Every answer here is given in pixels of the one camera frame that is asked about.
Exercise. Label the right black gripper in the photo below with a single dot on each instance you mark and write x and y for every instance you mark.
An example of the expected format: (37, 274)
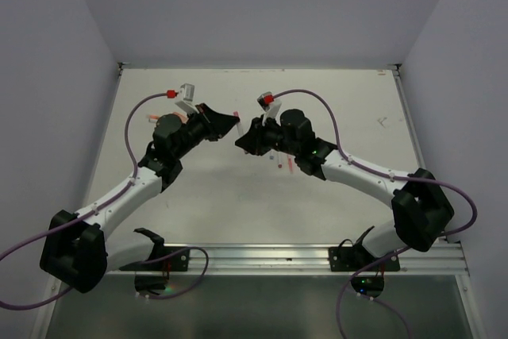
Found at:
(253, 140)

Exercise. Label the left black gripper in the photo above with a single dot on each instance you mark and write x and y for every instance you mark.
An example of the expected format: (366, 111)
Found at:
(216, 124)

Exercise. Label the pink capped pen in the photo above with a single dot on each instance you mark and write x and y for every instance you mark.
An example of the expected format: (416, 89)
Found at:
(240, 129)

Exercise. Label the white purple pen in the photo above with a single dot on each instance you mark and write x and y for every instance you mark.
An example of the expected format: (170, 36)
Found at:
(279, 160)

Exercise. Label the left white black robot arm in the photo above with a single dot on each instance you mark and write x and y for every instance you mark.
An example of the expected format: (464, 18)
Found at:
(75, 250)

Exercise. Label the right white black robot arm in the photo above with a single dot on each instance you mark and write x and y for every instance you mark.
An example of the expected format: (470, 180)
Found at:
(420, 208)

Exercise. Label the orange capped pen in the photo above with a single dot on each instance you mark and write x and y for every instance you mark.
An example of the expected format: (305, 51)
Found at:
(183, 118)

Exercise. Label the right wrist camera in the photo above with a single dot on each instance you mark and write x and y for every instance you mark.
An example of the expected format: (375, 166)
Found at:
(270, 105)

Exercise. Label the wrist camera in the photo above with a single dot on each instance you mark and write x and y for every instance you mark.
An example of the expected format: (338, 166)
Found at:
(185, 99)
(270, 105)

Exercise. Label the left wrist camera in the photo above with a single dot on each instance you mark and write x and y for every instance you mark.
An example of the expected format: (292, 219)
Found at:
(185, 99)

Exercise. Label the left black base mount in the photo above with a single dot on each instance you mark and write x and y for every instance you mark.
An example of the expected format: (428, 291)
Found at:
(149, 253)

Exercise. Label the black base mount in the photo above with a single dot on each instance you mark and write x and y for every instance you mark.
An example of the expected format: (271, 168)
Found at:
(350, 256)
(149, 253)

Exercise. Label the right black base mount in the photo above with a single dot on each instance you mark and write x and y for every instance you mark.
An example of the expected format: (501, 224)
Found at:
(350, 256)

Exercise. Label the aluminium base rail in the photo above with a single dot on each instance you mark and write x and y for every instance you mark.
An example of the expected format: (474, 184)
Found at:
(314, 259)

